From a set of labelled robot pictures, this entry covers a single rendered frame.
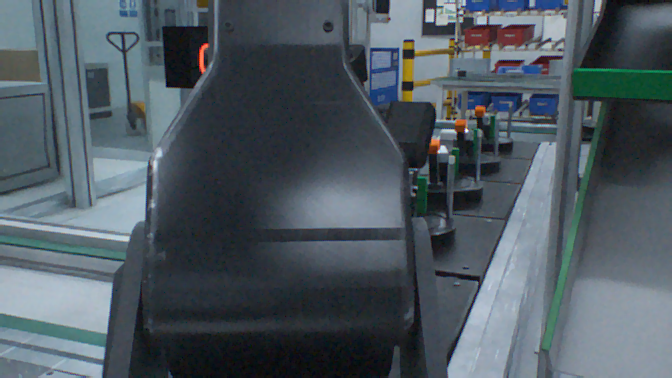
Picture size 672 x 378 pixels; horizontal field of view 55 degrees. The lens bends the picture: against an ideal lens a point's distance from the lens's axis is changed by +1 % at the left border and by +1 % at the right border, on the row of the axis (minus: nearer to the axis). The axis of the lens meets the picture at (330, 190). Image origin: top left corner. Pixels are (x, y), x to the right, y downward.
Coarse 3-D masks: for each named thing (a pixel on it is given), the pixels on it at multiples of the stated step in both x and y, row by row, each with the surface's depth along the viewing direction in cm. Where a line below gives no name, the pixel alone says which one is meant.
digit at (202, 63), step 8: (192, 32) 73; (200, 32) 73; (208, 32) 73; (192, 40) 74; (200, 40) 73; (208, 40) 73; (192, 48) 74; (200, 48) 73; (192, 56) 74; (200, 56) 74; (192, 64) 74; (200, 64) 74; (192, 72) 74; (200, 72) 74; (192, 80) 75
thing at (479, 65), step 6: (450, 60) 592; (456, 60) 590; (462, 60) 588; (468, 60) 585; (474, 60) 583; (480, 60) 582; (486, 60) 600; (450, 66) 594; (456, 66) 591; (462, 66) 589; (468, 66) 586; (474, 66) 584; (480, 66) 582; (486, 66) 602; (450, 72) 594; (456, 72) 592; (474, 72) 585; (480, 72) 584; (486, 72) 604; (456, 78) 594; (462, 78) 592
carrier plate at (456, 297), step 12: (444, 288) 69; (456, 288) 69; (468, 288) 69; (444, 300) 66; (456, 300) 66; (468, 300) 66; (444, 312) 63; (456, 312) 63; (468, 312) 65; (444, 324) 60; (456, 324) 60; (444, 336) 58; (456, 336) 59; (396, 348) 56; (396, 360) 54; (396, 372) 52
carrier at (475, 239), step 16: (448, 176) 86; (448, 192) 86; (416, 208) 92; (448, 208) 87; (432, 224) 84; (448, 224) 84; (464, 224) 91; (480, 224) 91; (496, 224) 91; (432, 240) 81; (448, 240) 82; (464, 240) 84; (480, 240) 84; (496, 240) 85; (448, 256) 78; (464, 256) 78; (480, 256) 78; (448, 272) 73; (464, 272) 73; (480, 272) 73
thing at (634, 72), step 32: (608, 0) 51; (640, 0) 55; (608, 32) 52; (640, 32) 51; (576, 64) 45; (608, 64) 48; (640, 64) 47; (576, 96) 45; (608, 96) 44; (640, 96) 43
